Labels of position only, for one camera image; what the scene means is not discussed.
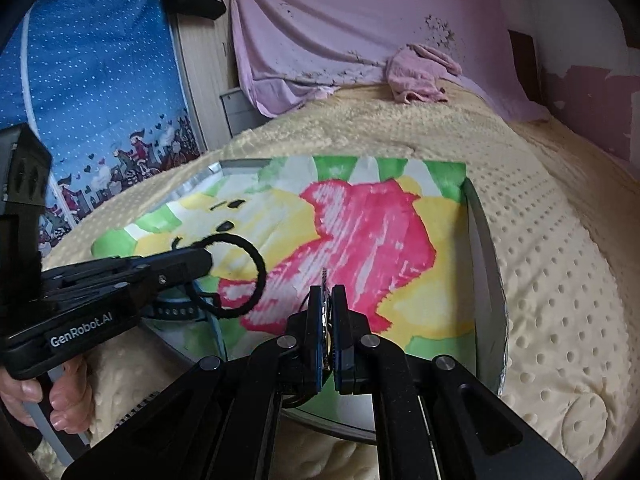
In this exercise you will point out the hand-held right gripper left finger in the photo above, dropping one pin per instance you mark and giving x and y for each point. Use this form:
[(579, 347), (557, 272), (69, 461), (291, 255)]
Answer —
[(315, 332)]

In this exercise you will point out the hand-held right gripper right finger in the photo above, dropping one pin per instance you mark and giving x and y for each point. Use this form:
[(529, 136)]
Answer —
[(339, 332)]

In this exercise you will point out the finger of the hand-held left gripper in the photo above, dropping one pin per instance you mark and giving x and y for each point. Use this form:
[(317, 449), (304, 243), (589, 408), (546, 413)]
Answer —
[(185, 262), (100, 295)]

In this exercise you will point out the small metal ornament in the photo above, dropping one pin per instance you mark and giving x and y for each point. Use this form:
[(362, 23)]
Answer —
[(326, 317)]

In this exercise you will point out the shallow cardboard tray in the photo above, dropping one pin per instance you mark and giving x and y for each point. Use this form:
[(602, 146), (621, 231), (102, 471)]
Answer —
[(487, 280)]

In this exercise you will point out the person's left hand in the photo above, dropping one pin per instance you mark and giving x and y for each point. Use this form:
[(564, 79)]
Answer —
[(70, 400)]

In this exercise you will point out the black wristwatch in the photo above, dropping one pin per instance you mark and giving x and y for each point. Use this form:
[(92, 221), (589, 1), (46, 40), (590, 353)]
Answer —
[(175, 308)]

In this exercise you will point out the grey drawer cabinet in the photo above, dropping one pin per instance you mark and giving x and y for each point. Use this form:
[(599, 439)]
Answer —
[(240, 112)]

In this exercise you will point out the light wooden wardrobe panel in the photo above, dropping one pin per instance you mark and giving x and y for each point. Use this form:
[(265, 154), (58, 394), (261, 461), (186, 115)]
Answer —
[(205, 60)]

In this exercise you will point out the blue dotted wardrobe cover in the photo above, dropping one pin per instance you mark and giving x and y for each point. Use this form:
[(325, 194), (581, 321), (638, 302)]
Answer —
[(100, 60)]

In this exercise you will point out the yellow dotted blanket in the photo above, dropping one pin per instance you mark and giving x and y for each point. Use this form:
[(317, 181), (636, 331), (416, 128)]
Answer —
[(550, 260)]

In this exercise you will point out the pink towel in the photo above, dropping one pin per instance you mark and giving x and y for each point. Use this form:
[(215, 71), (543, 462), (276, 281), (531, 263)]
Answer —
[(420, 75)]

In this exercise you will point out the pink hanging sheet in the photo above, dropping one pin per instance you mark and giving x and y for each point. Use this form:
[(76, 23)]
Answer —
[(325, 25)]

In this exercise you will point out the dark brown board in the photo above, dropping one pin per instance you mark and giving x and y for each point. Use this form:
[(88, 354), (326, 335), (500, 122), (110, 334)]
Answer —
[(525, 60)]

